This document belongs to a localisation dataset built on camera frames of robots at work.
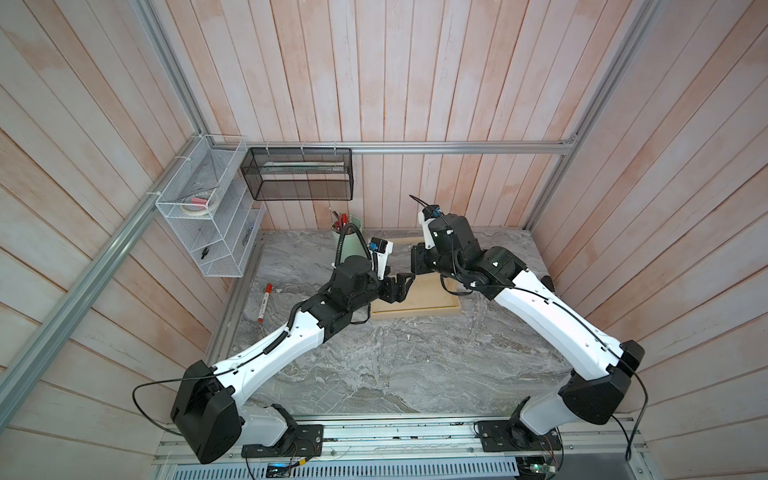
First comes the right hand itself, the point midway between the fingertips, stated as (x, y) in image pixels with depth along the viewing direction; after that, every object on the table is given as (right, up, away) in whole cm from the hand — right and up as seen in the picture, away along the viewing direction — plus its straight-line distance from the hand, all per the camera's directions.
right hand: (409, 250), depth 72 cm
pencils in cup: (-20, +10, +24) cm, 32 cm away
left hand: (-2, -7, +3) cm, 7 cm away
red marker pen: (-46, -14, +29) cm, 56 cm away
